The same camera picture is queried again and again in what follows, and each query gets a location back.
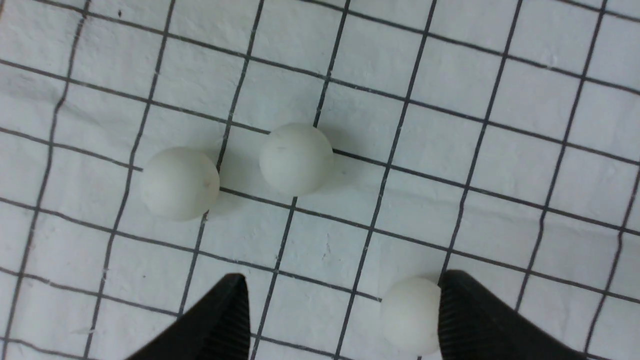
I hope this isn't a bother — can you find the white ball centre plain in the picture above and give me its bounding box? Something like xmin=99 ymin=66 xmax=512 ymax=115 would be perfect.
xmin=259 ymin=122 xmax=335 ymax=197

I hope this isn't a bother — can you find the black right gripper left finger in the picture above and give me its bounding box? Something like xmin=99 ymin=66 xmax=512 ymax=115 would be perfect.
xmin=129 ymin=273 xmax=250 ymax=360

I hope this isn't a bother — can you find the white ball printed front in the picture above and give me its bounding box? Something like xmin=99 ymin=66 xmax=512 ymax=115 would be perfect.
xmin=139 ymin=146 xmax=221 ymax=222

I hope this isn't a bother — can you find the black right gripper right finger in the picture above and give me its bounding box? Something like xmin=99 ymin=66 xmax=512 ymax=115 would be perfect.
xmin=438 ymin=269 xmax=586 ymax=360

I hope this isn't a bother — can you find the white black grid tablecloth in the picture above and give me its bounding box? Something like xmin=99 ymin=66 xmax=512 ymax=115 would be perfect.
xmin=1 ymin=0 xmax=639 ymax=360

